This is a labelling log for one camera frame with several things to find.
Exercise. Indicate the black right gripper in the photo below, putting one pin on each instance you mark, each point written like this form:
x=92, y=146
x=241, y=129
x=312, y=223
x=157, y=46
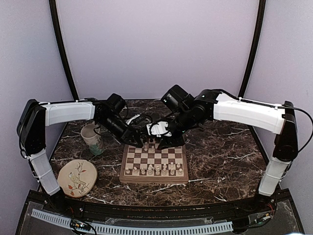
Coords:
x=167, y=142

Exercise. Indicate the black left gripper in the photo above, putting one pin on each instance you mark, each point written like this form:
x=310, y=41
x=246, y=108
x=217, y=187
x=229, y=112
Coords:
x=127, y=135

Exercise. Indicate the wooden chess board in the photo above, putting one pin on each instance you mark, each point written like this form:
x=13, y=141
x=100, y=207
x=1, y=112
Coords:
x=150, y=155

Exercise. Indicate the white chess queen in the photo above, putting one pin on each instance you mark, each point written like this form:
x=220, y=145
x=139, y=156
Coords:
x=150, y=170

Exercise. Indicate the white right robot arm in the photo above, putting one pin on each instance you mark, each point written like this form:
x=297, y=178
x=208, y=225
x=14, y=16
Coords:
x=219, y=105

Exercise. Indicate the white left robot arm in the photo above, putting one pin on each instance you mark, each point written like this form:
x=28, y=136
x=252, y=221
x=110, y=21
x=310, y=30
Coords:
x=37, y=117

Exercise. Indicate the floral ceramic mug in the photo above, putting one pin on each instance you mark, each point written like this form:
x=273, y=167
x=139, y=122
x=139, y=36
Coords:
x=92, y=137

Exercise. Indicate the bird painted ceramic plate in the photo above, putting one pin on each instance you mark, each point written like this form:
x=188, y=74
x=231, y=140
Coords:
x=77, y=178

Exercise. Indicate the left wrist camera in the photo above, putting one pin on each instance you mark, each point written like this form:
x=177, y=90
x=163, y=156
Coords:
x=135, y=120

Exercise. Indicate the black front rail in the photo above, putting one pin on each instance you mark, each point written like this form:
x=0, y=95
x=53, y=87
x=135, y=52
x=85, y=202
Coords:
x=219, y=209

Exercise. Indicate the grey slotted cable duct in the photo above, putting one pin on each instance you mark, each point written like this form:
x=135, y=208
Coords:
x=131, y=227

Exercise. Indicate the left black frame post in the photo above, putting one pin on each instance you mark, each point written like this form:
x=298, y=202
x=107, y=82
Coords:
x=61, y=48

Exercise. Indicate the black frame post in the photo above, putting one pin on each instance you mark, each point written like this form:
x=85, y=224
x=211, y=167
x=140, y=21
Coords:
x=254, y=47
x=61, y=48

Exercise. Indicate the right black frame post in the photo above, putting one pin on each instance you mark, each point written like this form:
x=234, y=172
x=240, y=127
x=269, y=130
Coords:
x=254, y=47

